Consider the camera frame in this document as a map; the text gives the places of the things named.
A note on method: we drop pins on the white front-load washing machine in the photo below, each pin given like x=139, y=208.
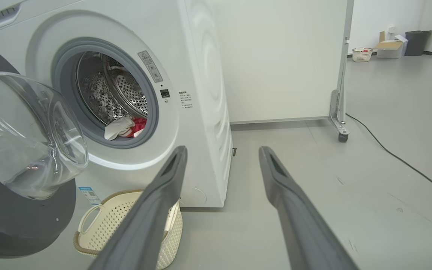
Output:
x=197, y=123

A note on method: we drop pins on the cream perforated laundry basket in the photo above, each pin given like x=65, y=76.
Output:
x=96, y=232

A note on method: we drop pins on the blue energy label sticker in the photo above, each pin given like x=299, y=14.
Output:
x=89, y=195

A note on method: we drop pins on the grey warning label sticker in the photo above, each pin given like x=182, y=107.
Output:
x=150, y=66

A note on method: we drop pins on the small white basket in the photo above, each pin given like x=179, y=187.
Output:
x=362, y=55

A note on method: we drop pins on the cardboard box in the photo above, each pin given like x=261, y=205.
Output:
x=388, y=50

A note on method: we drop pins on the black waste bin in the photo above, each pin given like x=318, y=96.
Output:
x=416, y=43

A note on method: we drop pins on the white partition panel on castors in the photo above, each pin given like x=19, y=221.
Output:
x=276, y=60

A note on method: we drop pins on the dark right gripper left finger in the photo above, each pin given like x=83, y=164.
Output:
x=144, y=225

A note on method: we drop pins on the red and white garment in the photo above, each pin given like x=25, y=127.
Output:
x=126, y=127

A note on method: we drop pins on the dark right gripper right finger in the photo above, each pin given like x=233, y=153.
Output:
x=298, y=225

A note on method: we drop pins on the washing machine glass door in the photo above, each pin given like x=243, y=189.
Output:
x=17, y=221

